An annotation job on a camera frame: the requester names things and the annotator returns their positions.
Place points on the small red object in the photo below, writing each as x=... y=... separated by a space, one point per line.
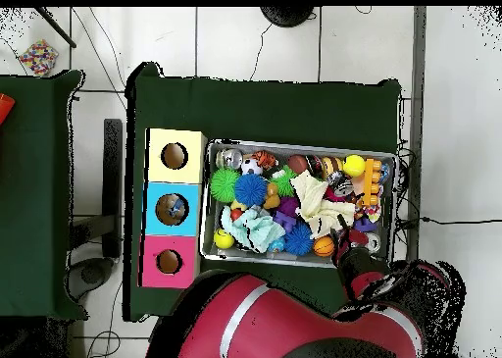
x=4 y=107

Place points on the grey metal strip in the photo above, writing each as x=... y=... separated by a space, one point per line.
x=420 y=99

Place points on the crushed clear plastic bottle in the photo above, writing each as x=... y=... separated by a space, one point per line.
x=176 y=210

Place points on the yellow tennis ball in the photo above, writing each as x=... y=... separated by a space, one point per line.
x=354 y=166

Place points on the cream knitted cloth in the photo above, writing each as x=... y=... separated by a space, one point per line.
x=314 y=201

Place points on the large blue spiky ball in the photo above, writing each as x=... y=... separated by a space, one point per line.
x=250 y=189

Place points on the orange toy brick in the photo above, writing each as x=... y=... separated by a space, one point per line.
x=372 y=177

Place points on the small orange basketball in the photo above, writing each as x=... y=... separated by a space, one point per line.
x=323 y=246

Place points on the dark green side table cloth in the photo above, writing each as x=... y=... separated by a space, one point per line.
x=39 y=177

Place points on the small soccer ball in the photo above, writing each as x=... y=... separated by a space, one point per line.
x=251 y=166

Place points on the black rod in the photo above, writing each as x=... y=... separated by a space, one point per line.
x=56 y=28

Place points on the green spiky ball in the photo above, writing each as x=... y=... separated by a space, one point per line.
x=225 y=185

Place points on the red robot arm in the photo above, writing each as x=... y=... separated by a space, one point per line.
x=298 y=327

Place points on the yellow smiley ball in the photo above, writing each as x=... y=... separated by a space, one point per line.
x=223 y=239

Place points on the wooden box with three holes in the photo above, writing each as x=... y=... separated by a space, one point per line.
x=188 y=248

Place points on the mint green cloth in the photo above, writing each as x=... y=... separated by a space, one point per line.
x=252 y=228

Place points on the black round base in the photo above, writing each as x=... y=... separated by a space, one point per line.
x=286 y=15

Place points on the clear mesh bin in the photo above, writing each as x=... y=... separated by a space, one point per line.
x=314 y=144

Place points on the green furry googly-eyed toy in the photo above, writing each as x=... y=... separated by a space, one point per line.
x=282 y=181

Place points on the colourful patterned packet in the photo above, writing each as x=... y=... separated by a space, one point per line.
x=38 y=57

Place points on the small blue spiky ball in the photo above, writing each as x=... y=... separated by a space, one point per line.
x=298 y=240

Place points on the crushed silver can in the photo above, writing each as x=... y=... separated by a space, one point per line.
x=375 y=243

